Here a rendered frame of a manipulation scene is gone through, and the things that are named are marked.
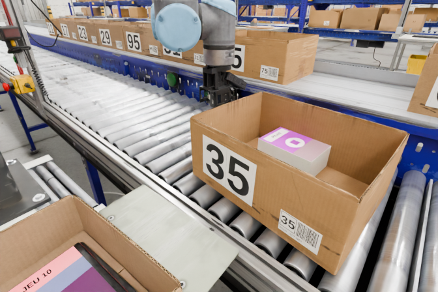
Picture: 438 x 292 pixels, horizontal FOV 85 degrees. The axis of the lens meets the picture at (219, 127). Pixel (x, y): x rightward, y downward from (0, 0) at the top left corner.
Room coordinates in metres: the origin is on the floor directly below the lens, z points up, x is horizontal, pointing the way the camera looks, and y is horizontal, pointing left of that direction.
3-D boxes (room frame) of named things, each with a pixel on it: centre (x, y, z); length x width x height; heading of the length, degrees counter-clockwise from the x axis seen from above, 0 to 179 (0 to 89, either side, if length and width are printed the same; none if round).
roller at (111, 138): (0.92, 0.24, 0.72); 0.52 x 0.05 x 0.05; 138
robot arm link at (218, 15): (0.71, 0.00, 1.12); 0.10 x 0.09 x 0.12; 102
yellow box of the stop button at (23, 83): (1.05, 0.88, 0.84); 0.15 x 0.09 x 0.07; 48
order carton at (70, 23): (2.45, 1.27, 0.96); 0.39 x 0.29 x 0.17; 48
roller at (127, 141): (0.88, 0.19, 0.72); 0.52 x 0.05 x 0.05; 138
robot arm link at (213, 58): (0.71, 0.00, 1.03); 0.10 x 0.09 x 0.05; 48
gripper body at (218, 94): (0.71, 0.00, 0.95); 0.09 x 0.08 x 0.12; 138
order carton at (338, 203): (0.49, -0.17, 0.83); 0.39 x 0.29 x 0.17; 44
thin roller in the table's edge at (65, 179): (0.50, 0.39, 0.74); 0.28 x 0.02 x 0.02; 51
